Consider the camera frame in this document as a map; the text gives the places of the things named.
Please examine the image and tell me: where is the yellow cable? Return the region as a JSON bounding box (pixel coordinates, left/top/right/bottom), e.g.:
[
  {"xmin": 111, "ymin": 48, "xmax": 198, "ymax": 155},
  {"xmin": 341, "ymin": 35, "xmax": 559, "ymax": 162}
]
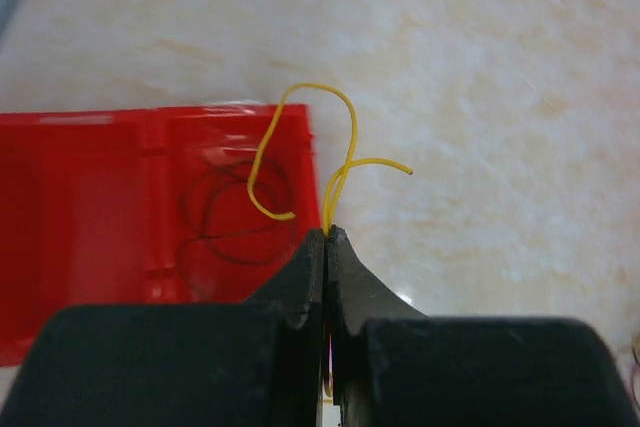
[{"xmin": 247, "ymin": 82, "xmax": 415, "ymax": 238}]

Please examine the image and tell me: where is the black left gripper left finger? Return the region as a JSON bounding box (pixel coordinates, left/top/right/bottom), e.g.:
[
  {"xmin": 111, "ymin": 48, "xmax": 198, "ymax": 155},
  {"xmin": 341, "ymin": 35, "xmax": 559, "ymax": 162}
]
[{"xmin": 1, "ymin": 229, "xmax": 324, "ymax": 426}]

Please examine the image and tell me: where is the brown cable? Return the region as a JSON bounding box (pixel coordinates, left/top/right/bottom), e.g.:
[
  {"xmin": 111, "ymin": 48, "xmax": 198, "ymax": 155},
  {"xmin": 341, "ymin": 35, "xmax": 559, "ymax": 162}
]
[{"xmin": 177, "ymin": 156, "xmax": 301, "ymax": 298}]

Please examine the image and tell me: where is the red plastic tray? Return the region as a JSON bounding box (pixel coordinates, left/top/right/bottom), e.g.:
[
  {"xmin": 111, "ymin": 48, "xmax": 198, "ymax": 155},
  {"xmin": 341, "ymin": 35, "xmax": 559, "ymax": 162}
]
[{"xmin": 1, "ymin": 103, "xmax": 320, "ymax": 367}]

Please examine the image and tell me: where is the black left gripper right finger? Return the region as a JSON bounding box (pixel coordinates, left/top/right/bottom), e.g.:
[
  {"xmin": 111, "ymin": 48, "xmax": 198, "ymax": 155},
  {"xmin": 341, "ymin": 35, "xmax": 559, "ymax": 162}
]
[{"xmin": 327, "ymin": 227, "xmax": 639, "ymax": 426}]

